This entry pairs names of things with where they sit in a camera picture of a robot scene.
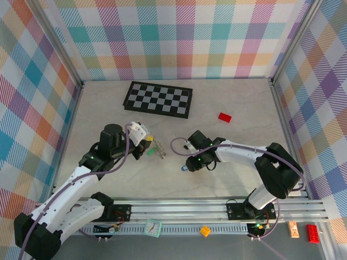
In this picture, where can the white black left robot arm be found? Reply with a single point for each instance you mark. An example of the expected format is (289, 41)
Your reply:
(67, 189)

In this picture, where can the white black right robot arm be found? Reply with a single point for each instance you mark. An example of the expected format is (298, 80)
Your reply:
(238, 154)

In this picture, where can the flat red block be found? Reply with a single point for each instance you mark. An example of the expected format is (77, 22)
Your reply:
(225, 117)

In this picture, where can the red toy brick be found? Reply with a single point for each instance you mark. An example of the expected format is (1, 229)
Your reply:
(313, 234)

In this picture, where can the blue key tag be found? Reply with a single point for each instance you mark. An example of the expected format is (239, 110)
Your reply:
(183, 168)

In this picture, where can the small wooden block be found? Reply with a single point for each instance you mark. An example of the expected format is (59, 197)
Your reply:
(293, 229)

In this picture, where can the yellow toy brick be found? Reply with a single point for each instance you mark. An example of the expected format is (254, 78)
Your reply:
(205, 231)

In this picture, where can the black grey chessboard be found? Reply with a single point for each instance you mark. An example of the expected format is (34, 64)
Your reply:
(158, 99)

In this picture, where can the teal toy clock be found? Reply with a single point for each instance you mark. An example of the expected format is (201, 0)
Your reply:
(152, 228)

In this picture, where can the aluminium frame post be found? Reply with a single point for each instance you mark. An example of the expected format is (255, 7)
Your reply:
(295, 40)
(57, 40)

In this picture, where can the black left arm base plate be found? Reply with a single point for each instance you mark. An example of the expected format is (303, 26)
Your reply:
(123, 214)

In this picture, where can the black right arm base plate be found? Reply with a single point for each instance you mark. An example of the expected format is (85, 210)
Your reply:
(236, 212)

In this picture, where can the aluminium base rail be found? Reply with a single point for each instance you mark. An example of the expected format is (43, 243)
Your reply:
(176, 210)

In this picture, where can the aluminium side rail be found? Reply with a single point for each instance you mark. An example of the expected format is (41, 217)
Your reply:
(69, 130)
(288, 135)

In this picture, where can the metal keyring with small rings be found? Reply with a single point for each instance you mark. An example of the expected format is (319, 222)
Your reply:
(160, 151)

